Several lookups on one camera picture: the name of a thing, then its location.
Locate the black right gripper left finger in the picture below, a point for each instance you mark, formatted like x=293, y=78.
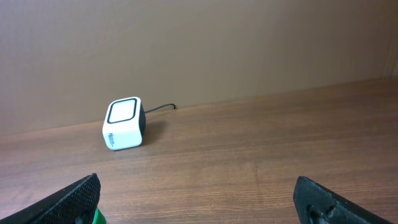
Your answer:
x=76, y=203

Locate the green lid jar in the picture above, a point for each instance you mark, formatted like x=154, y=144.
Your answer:
x=98, y=218

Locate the white barcode scanner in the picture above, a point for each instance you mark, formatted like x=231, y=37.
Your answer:
x=124, y=124

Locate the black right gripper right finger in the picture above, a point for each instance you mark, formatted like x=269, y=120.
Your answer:
x=315, y=203

